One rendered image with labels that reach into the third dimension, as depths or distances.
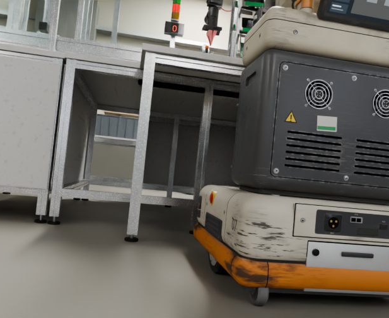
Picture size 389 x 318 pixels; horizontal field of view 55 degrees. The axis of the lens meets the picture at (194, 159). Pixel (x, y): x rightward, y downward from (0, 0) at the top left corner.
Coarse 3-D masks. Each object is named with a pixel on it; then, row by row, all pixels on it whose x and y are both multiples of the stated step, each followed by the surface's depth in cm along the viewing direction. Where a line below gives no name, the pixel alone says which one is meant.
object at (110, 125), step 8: (96, 120) 391; (104, 120) 393; (112, 120) 394; (120, 120) 396; (128, 120) 397; (136, 120) 399; (96, 128) 391; (104, 128) 392; (112, 128) 394; (120, 128) 396; (128, 128) 397; (136, 128) 398; (112, 136) 394; (120, 136) 395; (128, 136) 397; (136, 136) 398
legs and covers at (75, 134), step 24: (72, 72) 186; (96, 72) 191; (120, 72) 190; (72, 96) 186; (72, 120) 224; (192, 120) 333; (216, 120) 337; (72, 144) 234; (72, 168) 245; (72, 192) 185; (96, 192) 187; (168, 192) 328; (192, 192) 332; (192, 216) 196
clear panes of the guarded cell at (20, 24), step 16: (0, 0) 185; (16, 0) 186; (32, 0) 188; (48, 0) 189; (64, 0) 308; (0, 16) 185; (16, 16) 186; (32, 16) 188; (48, 16) 189; (64, 16) 308; (0, 32) 185; (16, 32) 186; (32, 32) 187; (48, 32) 189; (64, 32) 308
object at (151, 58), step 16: (144, 64) 162; (160, 64) 166; (176, 64) 165; (192, 64) 166; (208, 64) 167; (224, 64) 169; (144, 80) 162; (144, 96) 162; (144, 112) 162; (144, 128) 161; (144, 144) 161; (144, 160) 161; (128, 224) 159; (128, 240) 159
